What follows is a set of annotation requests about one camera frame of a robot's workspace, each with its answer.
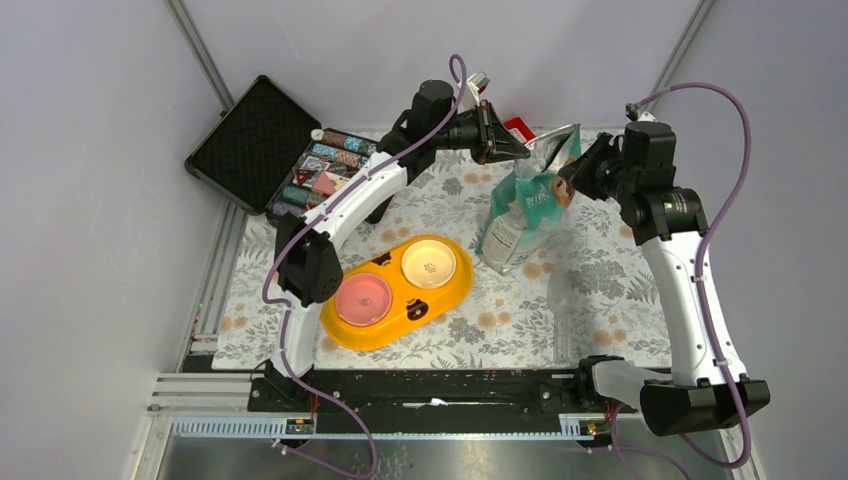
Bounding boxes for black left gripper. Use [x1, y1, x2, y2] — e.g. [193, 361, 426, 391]
[430, 98, 528, 164]

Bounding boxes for green dog food bag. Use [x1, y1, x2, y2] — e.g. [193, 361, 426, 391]
[475, 123, 581, 274]

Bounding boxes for clear plastic scoop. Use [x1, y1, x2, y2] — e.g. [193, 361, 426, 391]
[547, 269, 577, 365]

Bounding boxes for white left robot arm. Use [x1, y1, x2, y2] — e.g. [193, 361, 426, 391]
[262, 80, 530, 411]

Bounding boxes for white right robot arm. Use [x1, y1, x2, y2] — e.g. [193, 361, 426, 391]
[558, 121, 771, 436]

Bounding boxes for yellow double pet bowl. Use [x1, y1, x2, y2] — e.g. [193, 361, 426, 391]
[320, 235, 474, 351]

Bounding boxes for small red box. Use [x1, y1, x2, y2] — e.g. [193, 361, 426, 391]
[504, 117, 536, 144]

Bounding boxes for floral table mat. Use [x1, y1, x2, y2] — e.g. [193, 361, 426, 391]
[211, 127, 687, 371]

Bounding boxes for black poker chip case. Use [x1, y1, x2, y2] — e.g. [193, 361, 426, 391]
[184, 75, 377, 219]

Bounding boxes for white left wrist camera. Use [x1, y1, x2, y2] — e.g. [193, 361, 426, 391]
[466, 71, 490, 103]

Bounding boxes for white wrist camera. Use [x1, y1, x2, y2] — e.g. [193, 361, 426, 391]
[466, 71, 490, 103]
[632, 109, 658, 122]

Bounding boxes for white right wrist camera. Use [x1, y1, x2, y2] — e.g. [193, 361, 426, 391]
[632, 109, 658, 122]

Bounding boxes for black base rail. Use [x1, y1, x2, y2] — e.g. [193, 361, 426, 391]
[247, 366, 611, 435]

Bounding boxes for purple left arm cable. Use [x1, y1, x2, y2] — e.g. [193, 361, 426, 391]
[261, 54, 468, 480]

